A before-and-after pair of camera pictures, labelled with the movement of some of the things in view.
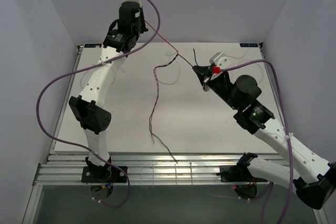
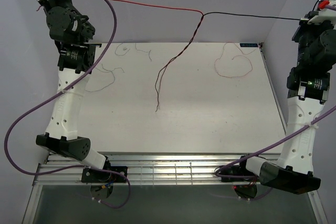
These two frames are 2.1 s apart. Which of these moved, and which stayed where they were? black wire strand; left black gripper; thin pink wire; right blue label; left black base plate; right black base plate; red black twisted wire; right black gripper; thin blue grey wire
Moved: thin pink wire; thin blue grey wire; left black gripper; right black gripper; red black twisted wire; black wire strand
Stayed: right black base plate; right blue label; left black base plate
